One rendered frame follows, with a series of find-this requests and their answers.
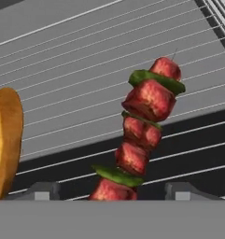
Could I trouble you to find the red and green kebab skewer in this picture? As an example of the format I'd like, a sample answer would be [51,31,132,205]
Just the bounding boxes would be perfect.
[88,48,187,202]

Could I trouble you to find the golden baguette bread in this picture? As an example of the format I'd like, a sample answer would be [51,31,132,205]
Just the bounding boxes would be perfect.
[0,87,25,202]

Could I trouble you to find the silver wire oven rack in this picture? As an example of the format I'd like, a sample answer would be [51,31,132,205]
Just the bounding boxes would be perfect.
[0,0,225,202]

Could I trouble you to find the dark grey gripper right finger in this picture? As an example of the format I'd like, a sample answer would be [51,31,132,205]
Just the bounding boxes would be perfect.
[164,181,224,202]

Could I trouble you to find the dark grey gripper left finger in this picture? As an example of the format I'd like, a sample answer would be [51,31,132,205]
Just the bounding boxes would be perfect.
[7,181,61,202]

